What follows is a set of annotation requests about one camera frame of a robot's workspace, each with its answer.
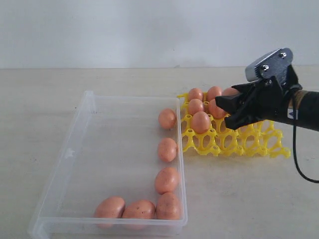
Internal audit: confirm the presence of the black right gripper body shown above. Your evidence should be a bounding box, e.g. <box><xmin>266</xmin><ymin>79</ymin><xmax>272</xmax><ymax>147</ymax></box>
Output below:
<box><xmin>245</xmin><ymin>76</ymin><xmax>291</xmax><ymax>122</ymax></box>

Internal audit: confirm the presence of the brown egg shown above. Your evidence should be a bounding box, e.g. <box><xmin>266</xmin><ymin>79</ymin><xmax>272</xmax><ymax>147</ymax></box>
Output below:
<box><xmin>206</xmin><ymin>86</ymin><xmax>223</xmax><ymax>102</ymax></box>
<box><xmin>156</xmin><ymin>192</ymin><xmax>181</xmax><ymax>220</ymax></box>
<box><xmin>190</xmin><ymin>112</ymin><xmax>210</xmax><ymax>134</ymax></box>
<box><xmin>188</xmin><ymin>99</ymin><xmax>205</xmax><ymax>115</ymax></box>
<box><xmin>155</xmin><ymin>167</ymin><xmax>180</xmax><ymax>195</ymax></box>
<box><xmin>222</xmin><ymin>87</ymin><xmax>240</xmax><ymax>96</ymax></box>
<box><xmin>122</xmin><ymin>200</ymin><xmax>156</xmax><ymax>220</ymax></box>
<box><xmin>158</xmin><ymin>108</ymin><xmax>176</xmax><ymax>129</ymax></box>
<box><xmin>187</xmin><ymin>88</ymin><xmax>203</xmax><ymax>101</ymax></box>
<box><xmin>207</xmin><ymin>99</ymin><xmax>227</xmax><ymax>119</ymax></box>
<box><xmin>158</xmin><ymin>137</ymin><xmax>178</xmax><ymax>162</ymax></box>
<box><xmin>94</xmin><ymin>196</ymin><xmax>126</xmax><ymax>219</ymax></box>

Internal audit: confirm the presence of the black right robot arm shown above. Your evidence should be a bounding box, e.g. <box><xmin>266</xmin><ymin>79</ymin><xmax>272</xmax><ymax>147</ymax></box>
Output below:
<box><xmin>215</xmin><ymin>76</ymin><xmax>319</xmax><ymax>131</ymax></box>

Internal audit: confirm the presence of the yellow plastic egg tray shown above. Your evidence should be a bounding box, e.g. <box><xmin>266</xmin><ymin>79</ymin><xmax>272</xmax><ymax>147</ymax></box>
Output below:
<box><xmin>177</xmin><ymin>93</ymin><xmax>291</xmax><ymax>158</ymax></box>

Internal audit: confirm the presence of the clear plastic box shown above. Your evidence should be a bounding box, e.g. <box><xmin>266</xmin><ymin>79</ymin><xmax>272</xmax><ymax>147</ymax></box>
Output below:
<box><xmin>28</xmin><ymin>91</ymin><xmax>188</xmax><ymax>239</ymax></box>

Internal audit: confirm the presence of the black camera cable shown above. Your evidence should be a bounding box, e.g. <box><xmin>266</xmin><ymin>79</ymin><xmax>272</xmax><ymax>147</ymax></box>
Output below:
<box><xmin>284</xmin><ymin>84</ymin><xmax>319</xmax><ymax>184</ymax></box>

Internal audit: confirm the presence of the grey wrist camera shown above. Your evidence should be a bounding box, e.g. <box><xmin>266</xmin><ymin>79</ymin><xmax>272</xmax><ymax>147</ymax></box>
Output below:
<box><xmin>245</xmin><ymin>48</ymin><xmax>299</xmax><ymax>89</ymax></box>

